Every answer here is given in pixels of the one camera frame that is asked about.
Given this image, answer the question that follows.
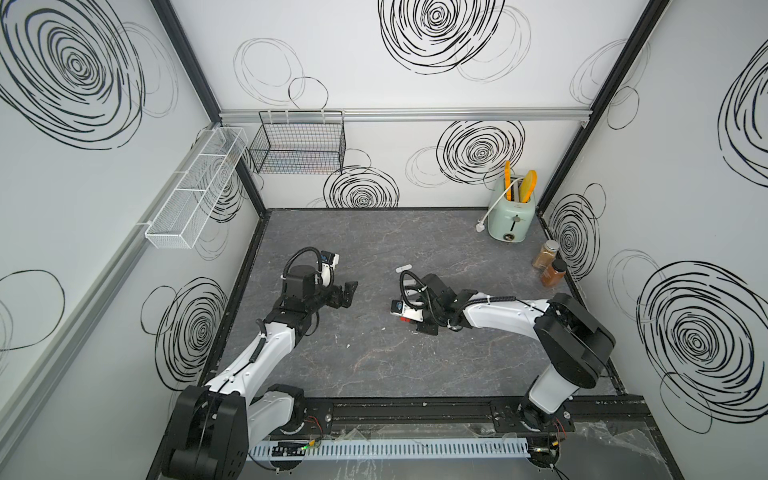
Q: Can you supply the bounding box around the white toaster power cord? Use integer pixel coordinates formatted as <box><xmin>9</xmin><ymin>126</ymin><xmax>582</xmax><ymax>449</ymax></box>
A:
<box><xmin>475</xmin><ymin>178</ymin><xmax>516</xmax><ymax>233</ymax></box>

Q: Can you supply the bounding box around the yellow spatula right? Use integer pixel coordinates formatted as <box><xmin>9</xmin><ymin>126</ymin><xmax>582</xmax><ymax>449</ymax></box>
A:
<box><xmin>519</xmin><ymin>170</ymin><xmax>538</xmax><ymax>203</ymax></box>

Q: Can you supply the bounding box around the mint green toaster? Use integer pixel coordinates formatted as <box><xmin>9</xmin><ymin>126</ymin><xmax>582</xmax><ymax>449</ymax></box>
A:
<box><xmin>486</xmin><ymin>193</ymin><xmax>537</xmax><ymax>243</ymax></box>

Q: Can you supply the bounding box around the white mesh shelf basket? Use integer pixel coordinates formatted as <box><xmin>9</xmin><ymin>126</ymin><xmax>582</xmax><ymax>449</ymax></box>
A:
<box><xmin>145</xmin><ymin>126</ymin><xmax>247</xmax><ymax>249</ymax></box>

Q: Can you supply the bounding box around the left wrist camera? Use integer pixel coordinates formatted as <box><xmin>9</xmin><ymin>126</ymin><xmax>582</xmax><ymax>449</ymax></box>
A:
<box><xmin>320</xmin><ymin>250</ymin><xmax>339</xmax><ymax>287</ymax></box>

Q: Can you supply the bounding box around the grey slotted cable duct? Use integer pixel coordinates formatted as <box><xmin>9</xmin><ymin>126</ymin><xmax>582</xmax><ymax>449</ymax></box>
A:
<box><xmin>250</xmin><ymin>438</ymin><xmax>530</xmax><ymax>461</ymax></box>

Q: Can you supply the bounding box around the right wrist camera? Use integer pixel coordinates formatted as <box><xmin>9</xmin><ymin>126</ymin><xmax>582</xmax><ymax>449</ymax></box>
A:
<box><xmin>390</xmin><ymin>300</ymin><xmax>421</xmax><ymax>323</ymax></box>

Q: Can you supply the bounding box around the orange spatula left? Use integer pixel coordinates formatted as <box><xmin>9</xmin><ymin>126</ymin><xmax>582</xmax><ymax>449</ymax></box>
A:
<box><xmin>504</xmin><ymin>160</ymin><xmax>513</xmax><ymax>201</ymax></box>

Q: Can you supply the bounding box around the black wire basket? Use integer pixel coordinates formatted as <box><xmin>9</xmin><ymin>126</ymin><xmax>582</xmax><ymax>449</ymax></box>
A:
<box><xmin>249</xmin><ymin>110</ymin><xmax>346</xmax><ymax>175</ymax></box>

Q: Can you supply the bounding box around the spice jar black lid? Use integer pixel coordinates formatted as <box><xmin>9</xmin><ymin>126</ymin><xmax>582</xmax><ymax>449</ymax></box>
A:
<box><xmin>540</xmin><ymin>258</ymin><xmax>567</xmax><ymax>287</ymax></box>

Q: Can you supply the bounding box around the spice jar silver lid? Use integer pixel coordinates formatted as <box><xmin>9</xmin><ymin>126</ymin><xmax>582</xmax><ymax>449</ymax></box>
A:
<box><xmin>532</xmin><ymin>239</ymin><xmax>560</xmax><ymax>270</ymax></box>

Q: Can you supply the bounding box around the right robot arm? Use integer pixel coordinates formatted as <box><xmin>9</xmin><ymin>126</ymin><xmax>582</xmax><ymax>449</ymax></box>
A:
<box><xmin>391</xmin><ymin>270</ymin><xmax>616</xmax><ymax>431</ymax></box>

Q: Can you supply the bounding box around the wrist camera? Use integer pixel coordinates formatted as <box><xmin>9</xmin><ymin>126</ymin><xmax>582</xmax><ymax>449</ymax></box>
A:
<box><xmin>390</xmin><ymin>300</ymin><xmax>421</xmax><ymax>323</ymax></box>
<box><xmin>320</xmin><ymin>250</ymin><xmax>339</xmax><ymax>287</ymax></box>

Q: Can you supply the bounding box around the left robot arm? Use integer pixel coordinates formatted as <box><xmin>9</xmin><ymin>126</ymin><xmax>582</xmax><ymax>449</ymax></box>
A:
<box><xmin>153</xmin><ymin>247</ymin><xmax>358</xmax><ymax>479</ymax></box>

